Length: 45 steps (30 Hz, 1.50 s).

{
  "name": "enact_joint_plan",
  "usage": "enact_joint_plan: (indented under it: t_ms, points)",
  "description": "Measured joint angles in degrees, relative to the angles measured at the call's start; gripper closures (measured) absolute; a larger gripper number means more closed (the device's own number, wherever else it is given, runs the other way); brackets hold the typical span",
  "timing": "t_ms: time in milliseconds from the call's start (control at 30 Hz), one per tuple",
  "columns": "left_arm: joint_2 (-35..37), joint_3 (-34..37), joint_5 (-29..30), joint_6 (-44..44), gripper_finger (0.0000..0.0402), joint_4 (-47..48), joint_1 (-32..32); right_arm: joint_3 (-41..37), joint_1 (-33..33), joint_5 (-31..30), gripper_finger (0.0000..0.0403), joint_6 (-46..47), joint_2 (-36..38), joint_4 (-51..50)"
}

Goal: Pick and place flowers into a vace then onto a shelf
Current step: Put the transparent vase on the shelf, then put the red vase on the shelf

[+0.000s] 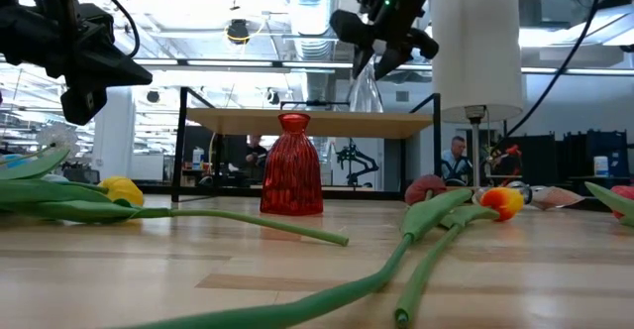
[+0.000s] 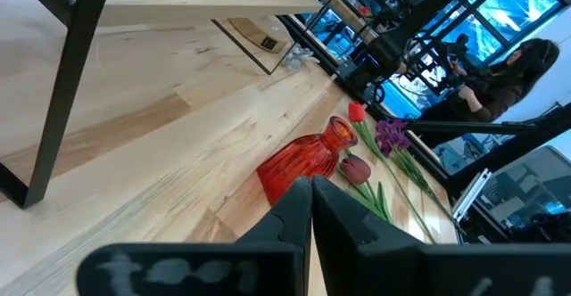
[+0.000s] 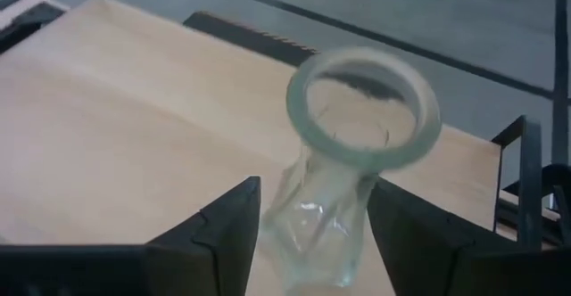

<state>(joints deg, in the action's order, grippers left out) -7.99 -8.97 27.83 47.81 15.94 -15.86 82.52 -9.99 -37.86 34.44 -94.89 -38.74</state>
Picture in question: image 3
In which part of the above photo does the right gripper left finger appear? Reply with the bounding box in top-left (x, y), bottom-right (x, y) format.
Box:
top-left (0, 175), bottom-right (262, 296)

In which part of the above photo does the clear glass vase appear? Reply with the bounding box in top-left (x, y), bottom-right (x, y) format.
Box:
top-left (257, 45), bottom-right (443, 295)

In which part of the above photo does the black hazard-striped floor mat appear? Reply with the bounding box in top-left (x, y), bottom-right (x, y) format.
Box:
top-left (182, 11), bottom-right (320, 69)

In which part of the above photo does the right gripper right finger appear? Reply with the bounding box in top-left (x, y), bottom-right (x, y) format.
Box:
top-left (366, 177), bottom-right (571, 296)

